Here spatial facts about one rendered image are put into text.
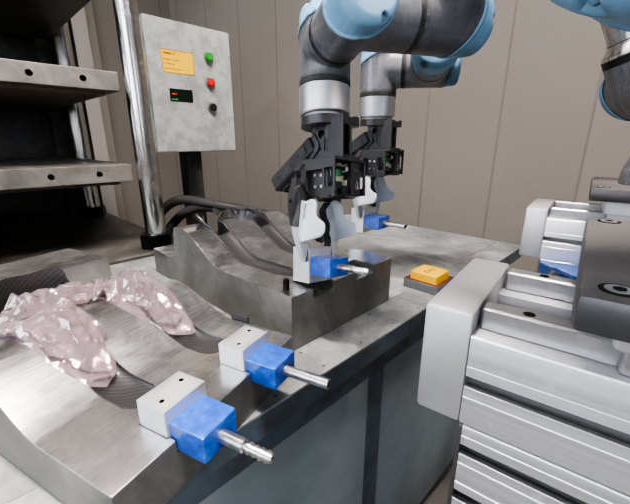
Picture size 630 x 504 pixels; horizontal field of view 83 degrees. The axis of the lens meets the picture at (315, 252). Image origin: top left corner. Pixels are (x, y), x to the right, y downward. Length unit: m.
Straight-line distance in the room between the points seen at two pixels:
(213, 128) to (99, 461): 1.20
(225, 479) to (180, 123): 1.10
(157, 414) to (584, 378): 0.32
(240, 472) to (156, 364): 0.20
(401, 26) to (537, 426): 0.42
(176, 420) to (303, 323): 0.26
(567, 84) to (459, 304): 2.02
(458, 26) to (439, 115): 1.84
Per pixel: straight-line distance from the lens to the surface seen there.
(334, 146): 0.52
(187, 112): 1.38
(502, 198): 2.29
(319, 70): 0.55
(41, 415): 0.45
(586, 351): 0.29
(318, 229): 0.51
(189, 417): 0.37
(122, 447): 0.39
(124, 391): 0.46
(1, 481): 0.50
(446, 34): 0.54
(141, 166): 1.18
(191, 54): 1.42
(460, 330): 0.28
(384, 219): 0.83
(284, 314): 0.55
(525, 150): 2.26
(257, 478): 0.62
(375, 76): 0.80
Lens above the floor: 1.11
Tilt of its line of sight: 17 degrees down
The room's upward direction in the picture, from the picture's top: straight up
